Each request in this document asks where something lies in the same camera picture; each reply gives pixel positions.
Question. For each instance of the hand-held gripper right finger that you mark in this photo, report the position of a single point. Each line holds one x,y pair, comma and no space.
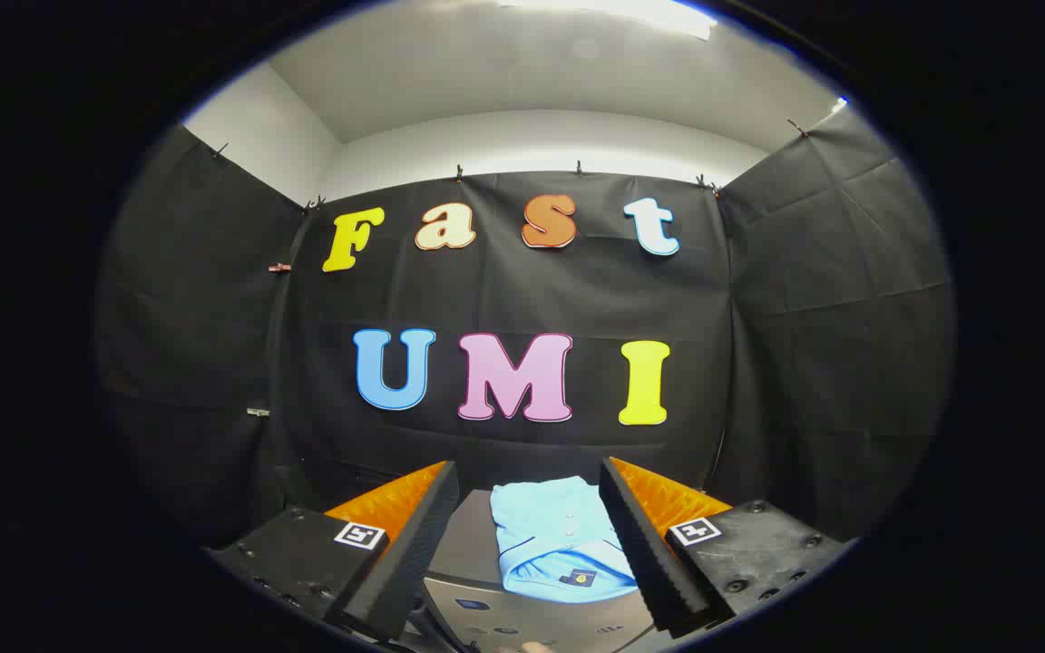
645,553

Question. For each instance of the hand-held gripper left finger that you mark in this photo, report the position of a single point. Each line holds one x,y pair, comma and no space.
414,544

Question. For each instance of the light blue polo shirt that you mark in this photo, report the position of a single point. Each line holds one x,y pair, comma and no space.
545,535

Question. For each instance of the grey appliance cabinet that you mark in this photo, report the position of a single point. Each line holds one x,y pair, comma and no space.
532,621

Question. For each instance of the black backdrop cloth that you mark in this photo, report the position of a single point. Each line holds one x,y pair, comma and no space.
504,290

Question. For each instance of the row of black cloth clips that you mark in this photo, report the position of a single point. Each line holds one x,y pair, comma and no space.
459,172

